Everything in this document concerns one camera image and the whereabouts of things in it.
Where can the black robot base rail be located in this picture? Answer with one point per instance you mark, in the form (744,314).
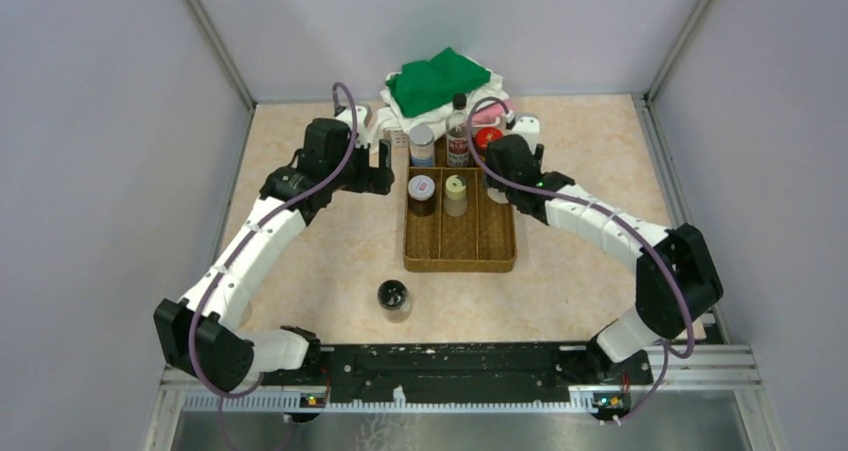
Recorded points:
(460,373)

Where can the black cap squeeze bottle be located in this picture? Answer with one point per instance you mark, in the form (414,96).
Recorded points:
(498,193)

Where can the yellow cap clear bottle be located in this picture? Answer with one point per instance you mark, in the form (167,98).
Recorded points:
(455,202)

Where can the red lid chili sauce jar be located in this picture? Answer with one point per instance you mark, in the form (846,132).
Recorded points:
(485,136)

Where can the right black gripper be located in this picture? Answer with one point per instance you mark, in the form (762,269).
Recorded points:
(491,164)

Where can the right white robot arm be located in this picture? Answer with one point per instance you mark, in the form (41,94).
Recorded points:
(676,280)

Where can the black lid pepper shaker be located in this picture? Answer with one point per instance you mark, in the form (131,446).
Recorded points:
(395,301)

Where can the pink cloth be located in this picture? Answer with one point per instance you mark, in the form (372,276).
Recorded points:
(488,113)

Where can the dark bottle red white label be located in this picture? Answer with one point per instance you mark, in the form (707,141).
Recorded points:
(457,143)

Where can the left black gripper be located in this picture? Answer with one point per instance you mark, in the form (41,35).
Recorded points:
(375,179)

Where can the green folded cloth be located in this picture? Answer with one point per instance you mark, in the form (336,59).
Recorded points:
(425,84)

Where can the silver lid spice jar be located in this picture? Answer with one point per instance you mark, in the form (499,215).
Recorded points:
(421,142)

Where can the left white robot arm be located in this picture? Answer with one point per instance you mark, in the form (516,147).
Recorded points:
(198,332)

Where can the woven bamboo divided tray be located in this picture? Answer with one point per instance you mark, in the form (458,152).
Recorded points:
(481,240)

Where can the white lid brown sauce jar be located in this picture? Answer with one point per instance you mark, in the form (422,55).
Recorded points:
(421,195)

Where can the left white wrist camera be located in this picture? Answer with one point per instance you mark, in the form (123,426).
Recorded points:
(359,116)

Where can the white cloth pile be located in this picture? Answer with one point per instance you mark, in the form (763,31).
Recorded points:
(391,108)

